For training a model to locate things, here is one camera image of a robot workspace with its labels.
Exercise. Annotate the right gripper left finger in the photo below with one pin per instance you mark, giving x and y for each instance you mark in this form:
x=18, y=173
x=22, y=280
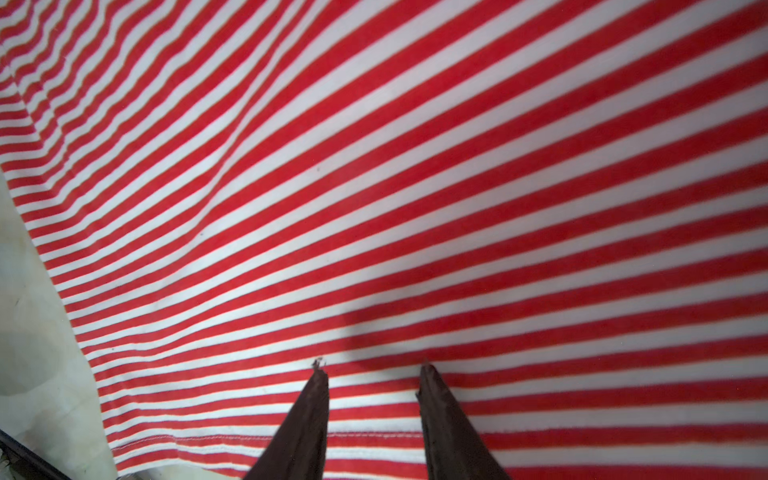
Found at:
x=298, y=448

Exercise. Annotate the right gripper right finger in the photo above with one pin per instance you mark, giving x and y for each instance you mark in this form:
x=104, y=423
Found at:
x=453, y=448

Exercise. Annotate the red white striped tank top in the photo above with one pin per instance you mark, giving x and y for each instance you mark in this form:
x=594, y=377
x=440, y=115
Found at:
x=562, y=205

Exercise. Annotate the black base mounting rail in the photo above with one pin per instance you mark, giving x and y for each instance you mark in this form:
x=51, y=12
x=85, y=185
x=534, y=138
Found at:
x=19, y=462

